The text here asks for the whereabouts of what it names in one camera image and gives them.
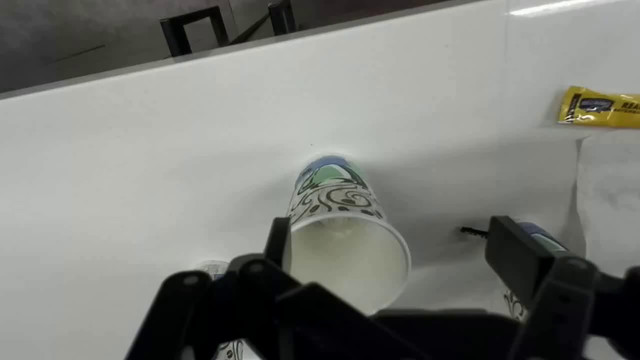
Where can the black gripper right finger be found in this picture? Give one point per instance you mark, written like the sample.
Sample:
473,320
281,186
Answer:
566,296

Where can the patterned paper coffee cup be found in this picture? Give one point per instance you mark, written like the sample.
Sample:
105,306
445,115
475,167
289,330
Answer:
341,236

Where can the yellow sauce packet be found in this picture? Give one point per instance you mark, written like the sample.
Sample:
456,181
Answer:
583,106

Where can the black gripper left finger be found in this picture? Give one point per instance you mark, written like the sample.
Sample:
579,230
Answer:
281,319

